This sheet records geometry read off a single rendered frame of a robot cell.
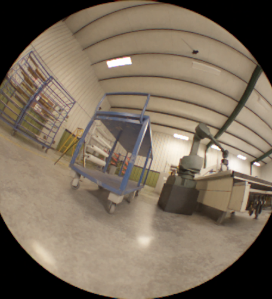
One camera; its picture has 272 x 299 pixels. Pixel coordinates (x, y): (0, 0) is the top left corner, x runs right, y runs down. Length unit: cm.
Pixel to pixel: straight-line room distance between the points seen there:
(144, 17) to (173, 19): 123
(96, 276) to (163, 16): 612
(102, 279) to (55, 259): 19
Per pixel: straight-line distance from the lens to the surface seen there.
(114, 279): 50
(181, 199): 178
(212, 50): 596
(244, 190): 138
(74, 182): 122
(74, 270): 49
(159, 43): 576
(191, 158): 192
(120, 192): 79
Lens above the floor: 45
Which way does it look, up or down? 16 degrees up
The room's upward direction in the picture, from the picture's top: 20 degrees clockwise
